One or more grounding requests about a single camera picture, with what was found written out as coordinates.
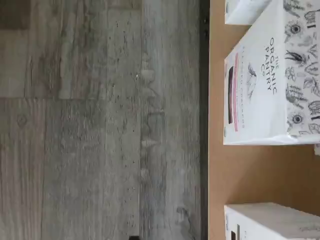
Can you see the white box green strip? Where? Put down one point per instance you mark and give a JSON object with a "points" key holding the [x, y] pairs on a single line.
{"points": [[270, 220]]}

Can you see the brown particle board shelf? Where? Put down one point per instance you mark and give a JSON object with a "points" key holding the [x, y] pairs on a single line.
{"points": [[250, 175]]}

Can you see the white box tan strip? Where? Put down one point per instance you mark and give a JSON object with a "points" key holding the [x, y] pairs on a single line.
{"points": [[250, 12]]}

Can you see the white box pink strip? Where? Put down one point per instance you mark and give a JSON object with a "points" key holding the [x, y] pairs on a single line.
{"points": [[262, 112]]}

